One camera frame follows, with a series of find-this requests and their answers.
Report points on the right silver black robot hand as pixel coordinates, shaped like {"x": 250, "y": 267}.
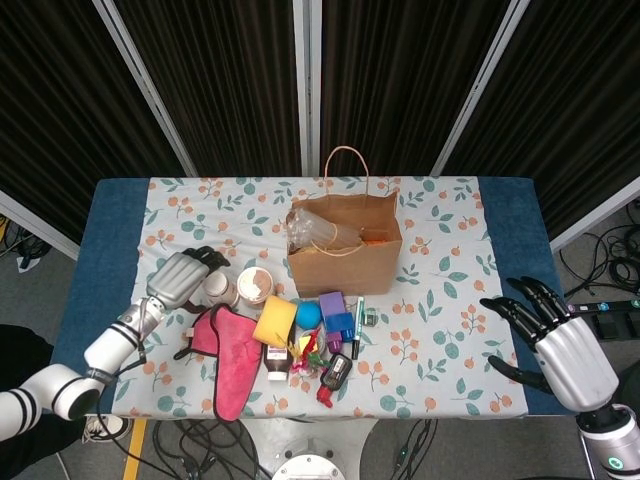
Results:
{"x": 575, "y": 365}

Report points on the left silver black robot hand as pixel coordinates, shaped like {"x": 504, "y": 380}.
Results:
{"x": 175, "y": 280}

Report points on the white paper cup blue stripes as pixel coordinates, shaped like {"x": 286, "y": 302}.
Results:
{"x": 222, "y": 290}

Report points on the clear bag of straws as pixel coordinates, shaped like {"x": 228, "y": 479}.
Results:
{"x": 320, "y": 227}

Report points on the orange white snack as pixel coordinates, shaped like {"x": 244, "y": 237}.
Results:
{"x": 375, "y": 241}

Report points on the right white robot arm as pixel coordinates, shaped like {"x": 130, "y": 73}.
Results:
{"x": 610, "y": 440}

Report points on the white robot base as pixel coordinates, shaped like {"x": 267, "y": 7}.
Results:
{"x": 310, "y": 450}

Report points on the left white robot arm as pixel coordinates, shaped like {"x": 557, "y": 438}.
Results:
{"x": 110, "y": 345}

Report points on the brown paper bag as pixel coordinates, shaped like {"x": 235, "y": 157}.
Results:
{"x": 345, "y": 275}

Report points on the floral tablecloth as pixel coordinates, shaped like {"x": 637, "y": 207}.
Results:
{"x": 450, "y": 225}

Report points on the black power strip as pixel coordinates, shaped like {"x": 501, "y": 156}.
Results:
{"x": 607, "y": 306}

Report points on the clear jar brown contents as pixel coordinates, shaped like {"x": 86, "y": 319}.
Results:
{"x": 255, "y": 285}

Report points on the blue table cover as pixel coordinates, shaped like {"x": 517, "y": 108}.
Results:
{"x": 110, "y": 225}

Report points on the pink towel black trim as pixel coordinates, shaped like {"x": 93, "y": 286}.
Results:
{"x": 235, "y": 350}

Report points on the yellow sponge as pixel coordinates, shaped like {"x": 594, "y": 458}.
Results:
{"x": 275, "y": 320}

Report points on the brown bottle white cap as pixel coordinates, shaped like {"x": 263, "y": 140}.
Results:
{"x": 277, "y": 362}

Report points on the blue ball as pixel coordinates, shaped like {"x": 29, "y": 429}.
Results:
{"x": 309, "y": 315}

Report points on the colourful feather shuttlecock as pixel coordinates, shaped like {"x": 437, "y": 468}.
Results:
{"x": 307, "y": 350}

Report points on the lilac foam block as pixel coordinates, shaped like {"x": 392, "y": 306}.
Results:
{"x": 331, "y": 304}

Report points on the white sneaker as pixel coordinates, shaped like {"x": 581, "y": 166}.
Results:
{"x": 107, "y": 427}

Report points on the blue toy block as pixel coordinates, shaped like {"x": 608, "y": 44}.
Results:
{"x": 339, "y": 322}

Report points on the dark purple toy brick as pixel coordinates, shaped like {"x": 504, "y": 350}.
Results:
{"x": 335, "y": 344}

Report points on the yellow floor tape strip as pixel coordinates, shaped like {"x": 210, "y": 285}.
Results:
{"x": 135, "y": 450}

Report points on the black bottle red cap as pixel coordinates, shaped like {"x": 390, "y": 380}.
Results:
{"x": 337, "y": 370}

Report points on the green white marker pen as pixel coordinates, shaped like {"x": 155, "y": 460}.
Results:
{"x": 360, "y": 320}

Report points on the black corrugated partition panel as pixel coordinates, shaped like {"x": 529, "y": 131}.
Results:
{"x": 60, "y": 100}
{"x": 400, "y": 75}
{"x": 225, "y": 75}
{"x": 575, "y": 100}

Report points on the white aluminium partition rail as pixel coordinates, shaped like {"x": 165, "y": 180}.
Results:
{"x": 595, "y": 217}
{"x": 40, "y": 227}

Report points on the white aluminium partition post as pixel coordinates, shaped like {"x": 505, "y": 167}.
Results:
{"x": 479, "y": 90}
{"x": 149, "y": 90}
{"x": 306, "y": 75}

